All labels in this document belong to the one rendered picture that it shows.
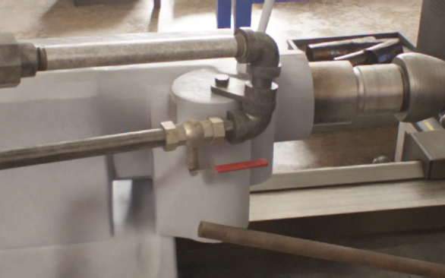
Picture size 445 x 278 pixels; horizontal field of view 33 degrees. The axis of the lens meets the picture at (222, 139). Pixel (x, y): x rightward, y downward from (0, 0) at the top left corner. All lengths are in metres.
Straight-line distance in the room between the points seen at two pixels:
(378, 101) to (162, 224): 0.30
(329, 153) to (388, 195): 1.78
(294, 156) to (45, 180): 2.17
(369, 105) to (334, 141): 2.15
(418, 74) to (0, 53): 0.52
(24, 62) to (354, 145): 2.51
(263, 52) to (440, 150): 0.62
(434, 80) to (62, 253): 0.49
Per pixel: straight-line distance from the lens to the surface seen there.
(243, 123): 0.74
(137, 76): 0.82
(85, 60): 0.65
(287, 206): 1.17
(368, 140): 3.11
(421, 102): 0.94
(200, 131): 0.73
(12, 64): 0.62
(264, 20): 0.83
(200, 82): 0.79
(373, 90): 0.92
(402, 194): 1.23
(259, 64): 0.73
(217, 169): 0.76
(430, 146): 1.29
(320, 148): 3.02
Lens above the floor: 1.49
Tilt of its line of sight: 29 degrees down
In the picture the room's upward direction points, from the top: straight up
